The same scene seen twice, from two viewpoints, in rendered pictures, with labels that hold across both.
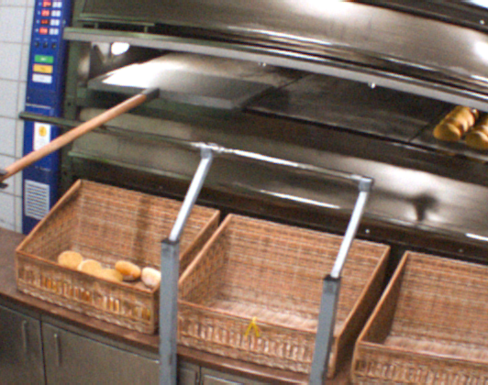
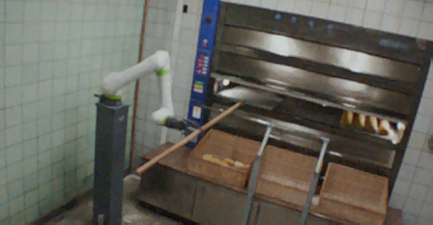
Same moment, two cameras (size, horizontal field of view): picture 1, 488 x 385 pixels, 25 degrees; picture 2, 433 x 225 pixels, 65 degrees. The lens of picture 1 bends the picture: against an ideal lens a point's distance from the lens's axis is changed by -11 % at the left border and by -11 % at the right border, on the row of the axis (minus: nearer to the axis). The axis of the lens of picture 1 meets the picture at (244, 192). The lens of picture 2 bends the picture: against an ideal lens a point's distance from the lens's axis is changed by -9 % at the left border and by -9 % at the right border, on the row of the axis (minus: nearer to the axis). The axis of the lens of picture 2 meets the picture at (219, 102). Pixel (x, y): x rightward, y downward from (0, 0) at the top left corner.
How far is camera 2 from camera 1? 0.76 m
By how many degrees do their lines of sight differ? 4
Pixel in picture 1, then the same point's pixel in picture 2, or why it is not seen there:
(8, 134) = (181, 108)
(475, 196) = (358, 145)
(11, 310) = (183, 177)
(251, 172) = (275, 131)
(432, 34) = (350, 86)
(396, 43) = (335, 90)
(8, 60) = (182, 80)
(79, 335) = (213, 187)
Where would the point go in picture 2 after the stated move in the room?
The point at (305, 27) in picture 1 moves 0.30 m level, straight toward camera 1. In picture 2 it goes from (303, 82) to (308, 90)
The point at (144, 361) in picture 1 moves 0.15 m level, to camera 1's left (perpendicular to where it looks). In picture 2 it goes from (239, 197) to (221, 195)
